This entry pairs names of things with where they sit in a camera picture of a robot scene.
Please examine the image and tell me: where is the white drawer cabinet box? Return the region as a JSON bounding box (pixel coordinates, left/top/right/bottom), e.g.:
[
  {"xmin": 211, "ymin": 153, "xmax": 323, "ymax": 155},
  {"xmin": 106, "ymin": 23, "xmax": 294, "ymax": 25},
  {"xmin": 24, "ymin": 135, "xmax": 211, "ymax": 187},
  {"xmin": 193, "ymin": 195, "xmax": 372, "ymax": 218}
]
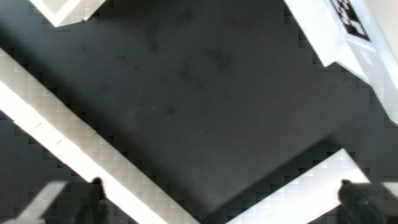
[{"xmin": 284, "ymin": 0, "xmax": 398, "ymax": 124}]

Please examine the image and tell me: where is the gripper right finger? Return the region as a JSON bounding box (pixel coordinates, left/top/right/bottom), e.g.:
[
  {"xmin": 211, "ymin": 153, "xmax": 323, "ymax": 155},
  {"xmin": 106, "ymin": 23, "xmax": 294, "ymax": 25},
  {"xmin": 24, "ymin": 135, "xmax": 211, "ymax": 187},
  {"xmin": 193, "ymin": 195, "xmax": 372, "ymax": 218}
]
[{"xmin": 337, "ymin": 179, "xmax": 398, "ymax": 224}]

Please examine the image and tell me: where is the white front drawer tray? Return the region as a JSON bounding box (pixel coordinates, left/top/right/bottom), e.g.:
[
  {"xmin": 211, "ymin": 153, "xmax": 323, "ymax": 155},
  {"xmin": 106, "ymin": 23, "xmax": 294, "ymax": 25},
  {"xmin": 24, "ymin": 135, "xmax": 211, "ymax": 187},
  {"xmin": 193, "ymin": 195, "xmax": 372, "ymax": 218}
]
[{"xmin": 28, "ymin": 0, "xmax": 106, "ymax": 27}]

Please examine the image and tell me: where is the white U-shaped border fence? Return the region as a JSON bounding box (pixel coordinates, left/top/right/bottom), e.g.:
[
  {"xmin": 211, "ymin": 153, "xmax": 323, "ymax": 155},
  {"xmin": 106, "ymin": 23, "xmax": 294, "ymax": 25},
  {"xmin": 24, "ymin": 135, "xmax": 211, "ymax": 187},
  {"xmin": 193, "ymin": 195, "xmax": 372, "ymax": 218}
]
[{"xmin": 0, "ymin": 49, "xmax": 398, "ymax": 224}]

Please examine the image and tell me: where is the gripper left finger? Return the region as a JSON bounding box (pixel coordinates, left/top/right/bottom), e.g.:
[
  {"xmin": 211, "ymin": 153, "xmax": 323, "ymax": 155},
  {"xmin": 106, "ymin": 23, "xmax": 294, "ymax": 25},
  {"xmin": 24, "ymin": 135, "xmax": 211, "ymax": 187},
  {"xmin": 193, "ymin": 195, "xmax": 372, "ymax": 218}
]
[{"xmin": 15, "ymin": 177, "xmax": 109, "ymax": 224}]

